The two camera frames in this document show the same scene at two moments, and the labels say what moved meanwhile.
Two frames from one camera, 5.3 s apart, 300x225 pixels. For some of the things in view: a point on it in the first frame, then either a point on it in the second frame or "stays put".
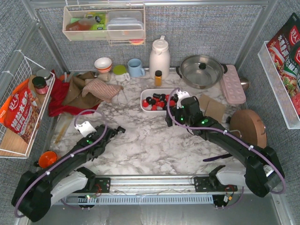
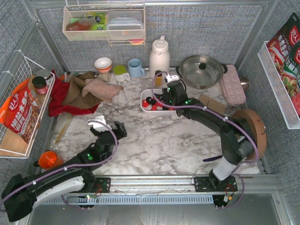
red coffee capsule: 160,104 stays put
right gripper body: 170,115 -> 170,94
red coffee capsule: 145,103 stays put
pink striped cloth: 101,89 stays put
